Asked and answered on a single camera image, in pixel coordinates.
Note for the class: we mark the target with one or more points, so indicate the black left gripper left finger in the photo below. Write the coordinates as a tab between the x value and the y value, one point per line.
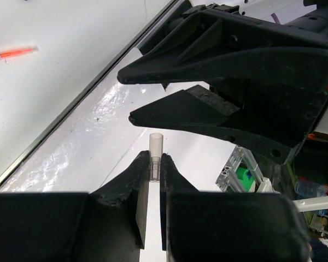
106	225

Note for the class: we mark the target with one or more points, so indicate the silver foil covered panel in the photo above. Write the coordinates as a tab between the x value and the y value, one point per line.
96	142

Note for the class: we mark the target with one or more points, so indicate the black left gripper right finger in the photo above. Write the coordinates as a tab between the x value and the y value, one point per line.
213	226

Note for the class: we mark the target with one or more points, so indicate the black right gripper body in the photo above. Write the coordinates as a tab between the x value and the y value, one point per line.
308	89

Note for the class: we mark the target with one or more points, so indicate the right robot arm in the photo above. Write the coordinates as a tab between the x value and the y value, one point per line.
257	84

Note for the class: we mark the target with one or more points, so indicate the thin orange pen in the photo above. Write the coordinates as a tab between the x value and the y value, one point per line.
17	52

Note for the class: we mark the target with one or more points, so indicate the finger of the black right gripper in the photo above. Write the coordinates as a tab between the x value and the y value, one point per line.
274	122
212	45

